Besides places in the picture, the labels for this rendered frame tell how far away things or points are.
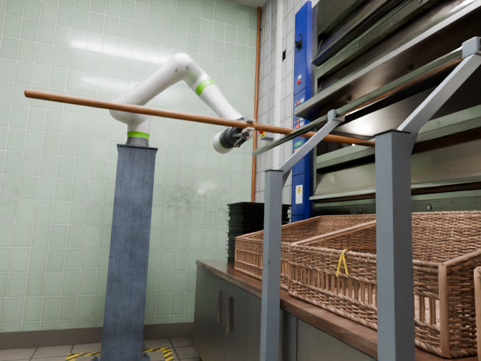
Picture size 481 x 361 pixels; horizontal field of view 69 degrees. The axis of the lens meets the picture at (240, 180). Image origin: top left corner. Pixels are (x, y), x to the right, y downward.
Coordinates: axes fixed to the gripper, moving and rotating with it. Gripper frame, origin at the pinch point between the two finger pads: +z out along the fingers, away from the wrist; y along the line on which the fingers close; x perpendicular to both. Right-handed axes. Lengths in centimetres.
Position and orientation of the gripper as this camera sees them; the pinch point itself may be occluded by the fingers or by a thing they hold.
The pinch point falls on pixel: (248, 125)
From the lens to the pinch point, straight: 147.5
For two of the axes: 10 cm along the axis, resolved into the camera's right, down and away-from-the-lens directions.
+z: 3.4, -1.0, -9.3
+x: -9.4, -0.8, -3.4
